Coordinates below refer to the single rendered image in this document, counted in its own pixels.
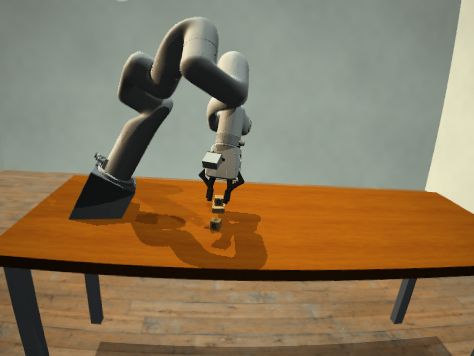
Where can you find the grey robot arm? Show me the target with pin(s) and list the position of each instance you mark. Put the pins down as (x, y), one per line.
(198, 65)

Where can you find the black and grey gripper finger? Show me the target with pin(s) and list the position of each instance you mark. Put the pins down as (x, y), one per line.
(210, 189)
(231, 186)

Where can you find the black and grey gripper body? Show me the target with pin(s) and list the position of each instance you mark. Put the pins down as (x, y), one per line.
(229, 168)

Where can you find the beige calendar cube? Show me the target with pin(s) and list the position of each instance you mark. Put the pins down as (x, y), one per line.
(215, 224)
(218, 200)

